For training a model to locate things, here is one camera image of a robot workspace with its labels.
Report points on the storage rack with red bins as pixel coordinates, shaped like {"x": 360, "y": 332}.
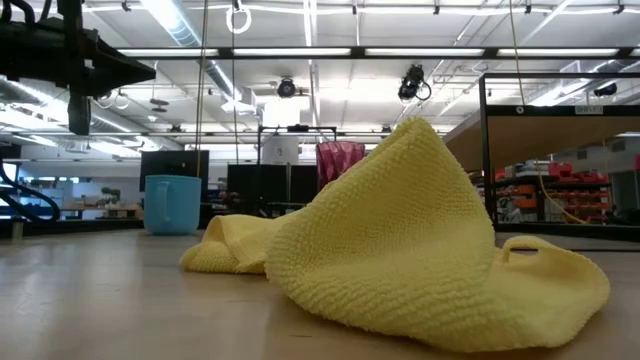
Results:
{"x": 575, "y": 192}

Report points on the black computer monitor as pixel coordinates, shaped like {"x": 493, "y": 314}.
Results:
{"x": 174, "y": 165}

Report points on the black partition screens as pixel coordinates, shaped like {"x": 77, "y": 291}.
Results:
{"x": 272, "y": 182}

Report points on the wooden shelf with black frame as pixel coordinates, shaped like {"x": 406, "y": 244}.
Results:
{"x": 550, "y": 140}

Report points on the yellow microfiber cloth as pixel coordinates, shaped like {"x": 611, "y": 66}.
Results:
{"x": 400, "y": 240}

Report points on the black table edge rail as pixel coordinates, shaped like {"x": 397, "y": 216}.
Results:
{"x": 75, "y": 226}

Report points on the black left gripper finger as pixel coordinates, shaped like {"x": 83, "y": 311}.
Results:
{"x": 125, "y": 70}

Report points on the black overhead light bar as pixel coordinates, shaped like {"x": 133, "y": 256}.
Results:
{"x": 358, "y": 52}

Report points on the blue plastic mug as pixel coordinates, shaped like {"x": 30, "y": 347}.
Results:
{"x": 172, "y": 205}

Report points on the red faceted tumbler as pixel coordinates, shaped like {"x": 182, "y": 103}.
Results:
{"x": 337, "y": 160}

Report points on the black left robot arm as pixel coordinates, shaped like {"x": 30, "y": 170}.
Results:
{"x": 79, "y": 117}

